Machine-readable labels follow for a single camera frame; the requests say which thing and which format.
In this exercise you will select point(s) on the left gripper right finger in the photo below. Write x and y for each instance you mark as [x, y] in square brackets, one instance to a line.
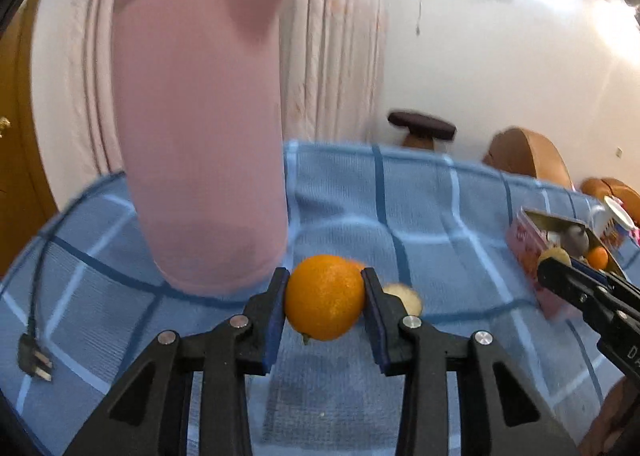
[500, 411]

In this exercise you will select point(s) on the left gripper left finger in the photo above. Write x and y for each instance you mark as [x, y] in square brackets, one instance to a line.
[179, 385]

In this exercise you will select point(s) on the large orange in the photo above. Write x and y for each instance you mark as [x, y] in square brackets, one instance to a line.
[598, 258]

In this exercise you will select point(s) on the purple round fruit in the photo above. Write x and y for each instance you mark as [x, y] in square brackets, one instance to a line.
[575, 240]

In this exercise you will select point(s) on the pink metal tin box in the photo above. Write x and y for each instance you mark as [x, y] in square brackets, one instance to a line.
[534, 235]

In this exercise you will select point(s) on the round layered sugarcane piece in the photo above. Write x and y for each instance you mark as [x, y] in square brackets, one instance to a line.
[410, 299]

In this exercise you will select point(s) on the small orange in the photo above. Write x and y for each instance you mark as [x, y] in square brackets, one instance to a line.
[324, 297]

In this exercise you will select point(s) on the small yellow-brown longan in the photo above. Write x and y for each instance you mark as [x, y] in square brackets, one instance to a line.
[554, 254]

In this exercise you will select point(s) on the person's hand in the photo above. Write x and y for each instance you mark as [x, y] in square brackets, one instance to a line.
[604, 430]

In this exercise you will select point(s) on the white printed mug with lid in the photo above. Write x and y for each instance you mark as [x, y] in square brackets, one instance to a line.
[610, 222]

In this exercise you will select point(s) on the brown leather sofa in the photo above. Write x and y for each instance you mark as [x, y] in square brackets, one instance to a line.
[599, 188]

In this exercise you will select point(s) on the brown leather armchair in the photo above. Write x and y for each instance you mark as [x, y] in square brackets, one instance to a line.
[527, 153]

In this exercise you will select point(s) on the wooden door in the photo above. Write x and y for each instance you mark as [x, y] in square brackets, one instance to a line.
[26, 200]

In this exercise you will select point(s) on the dark round stool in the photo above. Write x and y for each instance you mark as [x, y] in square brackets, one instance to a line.
[423, 131]

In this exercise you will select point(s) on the pink electric kettle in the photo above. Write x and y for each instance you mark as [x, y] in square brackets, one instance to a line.
[197, 104]

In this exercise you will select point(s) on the floral pink curtain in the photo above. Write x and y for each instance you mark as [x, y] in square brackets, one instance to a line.
[331, 54]

